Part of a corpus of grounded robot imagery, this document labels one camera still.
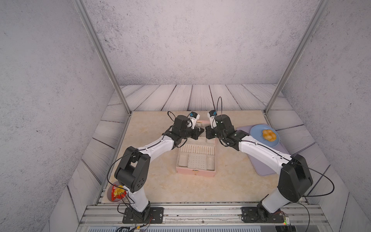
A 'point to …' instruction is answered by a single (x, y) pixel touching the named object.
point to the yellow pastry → (269, 135)
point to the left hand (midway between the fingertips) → (205, 130)
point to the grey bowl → (108, 192)
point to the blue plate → (256, 132)
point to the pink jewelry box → (198, 157)
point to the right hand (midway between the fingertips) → (206, 127)
